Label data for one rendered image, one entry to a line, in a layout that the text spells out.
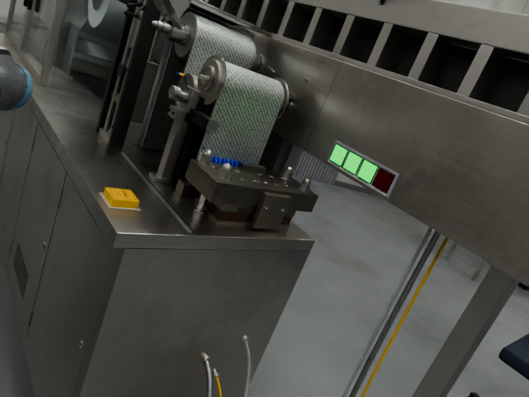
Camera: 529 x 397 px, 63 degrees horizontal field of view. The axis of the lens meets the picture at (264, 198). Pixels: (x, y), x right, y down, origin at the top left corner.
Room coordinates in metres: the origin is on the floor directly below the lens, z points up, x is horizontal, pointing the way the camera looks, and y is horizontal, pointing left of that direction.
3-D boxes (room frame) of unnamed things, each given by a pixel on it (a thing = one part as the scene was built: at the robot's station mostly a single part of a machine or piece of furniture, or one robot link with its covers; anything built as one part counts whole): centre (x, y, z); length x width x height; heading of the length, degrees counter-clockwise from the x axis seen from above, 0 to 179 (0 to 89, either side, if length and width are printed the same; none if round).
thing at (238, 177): (1.27, 0.04, 1.00); 0.40 x 0.16 x 0.06; 133
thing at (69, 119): (2.01, 0.90, 0.88); 2.52 x 0.66 x 0.04; 43
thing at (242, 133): (1.34, 0.15, 1.11); 0.23 x 0.01 x 0.18; 133
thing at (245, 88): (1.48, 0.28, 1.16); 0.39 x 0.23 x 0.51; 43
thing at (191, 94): (1.29, 0.33, 1.05); 0.06 x 0.05 x 0.31; 133
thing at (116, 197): (1.02, 0.34, 0.91); 0.07 x 0.07 x 0.02; 43
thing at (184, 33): (1.46, 0.47, 1.34); 0.06 x 0.06 x 0.06; 43
